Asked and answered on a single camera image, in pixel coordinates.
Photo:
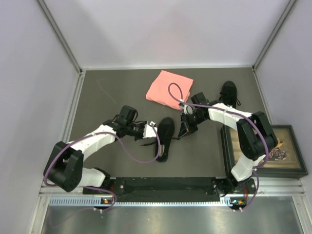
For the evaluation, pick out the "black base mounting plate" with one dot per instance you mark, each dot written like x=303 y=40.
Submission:
x=175 y=196

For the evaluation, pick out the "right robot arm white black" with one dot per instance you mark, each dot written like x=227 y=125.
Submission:
x=255 y=134

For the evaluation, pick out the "dark framed compartment box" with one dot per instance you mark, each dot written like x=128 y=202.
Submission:
x=285 y=160

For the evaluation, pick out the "grey slotted cable duct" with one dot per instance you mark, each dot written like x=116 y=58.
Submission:
x=105 y=202

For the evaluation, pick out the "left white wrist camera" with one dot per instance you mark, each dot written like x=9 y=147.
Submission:
x=150 y=130

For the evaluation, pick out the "pink folded cloth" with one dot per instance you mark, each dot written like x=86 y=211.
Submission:
x=158 y=91

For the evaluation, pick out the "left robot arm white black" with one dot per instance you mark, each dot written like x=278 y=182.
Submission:
x=65 y=167

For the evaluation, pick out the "aluminium frame rail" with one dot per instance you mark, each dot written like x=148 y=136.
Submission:
x=205 y=186

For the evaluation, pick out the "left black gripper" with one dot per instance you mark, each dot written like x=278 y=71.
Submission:
x=143 y=125

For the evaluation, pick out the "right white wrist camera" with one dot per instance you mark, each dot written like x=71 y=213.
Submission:
x=187 y=109

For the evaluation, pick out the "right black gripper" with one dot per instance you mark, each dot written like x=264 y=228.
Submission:
x=191 y=128

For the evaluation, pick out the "black sneaker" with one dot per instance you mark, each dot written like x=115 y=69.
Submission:
x=166 y=130
x=228 y=94

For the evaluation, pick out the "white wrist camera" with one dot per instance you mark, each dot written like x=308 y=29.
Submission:
x=150 y=130
x=187 y=109

